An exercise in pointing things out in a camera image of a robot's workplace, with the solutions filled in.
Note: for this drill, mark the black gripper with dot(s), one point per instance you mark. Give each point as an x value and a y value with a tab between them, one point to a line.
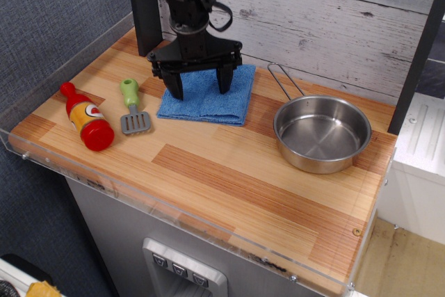
195	49

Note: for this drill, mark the blue cloth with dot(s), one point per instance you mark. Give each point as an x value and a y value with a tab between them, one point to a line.
203	101

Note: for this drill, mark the stainless steel pan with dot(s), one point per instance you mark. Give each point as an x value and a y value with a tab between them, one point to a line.
320	134

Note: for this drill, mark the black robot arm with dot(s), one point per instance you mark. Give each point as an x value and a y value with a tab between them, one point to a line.
193	13

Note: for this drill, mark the green grey toy spatula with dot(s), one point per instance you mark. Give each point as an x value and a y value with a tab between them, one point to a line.
135	121

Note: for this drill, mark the red toy ketchup bottle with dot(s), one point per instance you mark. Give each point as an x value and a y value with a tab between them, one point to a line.
94	130

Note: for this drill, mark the clear acrylic table guard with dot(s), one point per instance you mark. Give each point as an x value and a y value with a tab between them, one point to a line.
83	227

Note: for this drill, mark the grey cabinet with button panel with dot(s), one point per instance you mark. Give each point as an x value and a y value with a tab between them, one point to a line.
147	256

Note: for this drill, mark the white side counter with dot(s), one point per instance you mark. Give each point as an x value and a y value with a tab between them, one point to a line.
413	193

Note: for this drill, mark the yellow object bottom left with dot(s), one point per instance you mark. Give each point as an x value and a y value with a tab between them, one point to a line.
42	289

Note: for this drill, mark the dark left frame post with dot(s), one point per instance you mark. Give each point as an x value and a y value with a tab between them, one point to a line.
147	23

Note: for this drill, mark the dark frame post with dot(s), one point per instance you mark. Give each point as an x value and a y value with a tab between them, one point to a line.
147	23
413	77

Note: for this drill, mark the dark right frame post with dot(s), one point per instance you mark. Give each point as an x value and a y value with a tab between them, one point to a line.
413	77

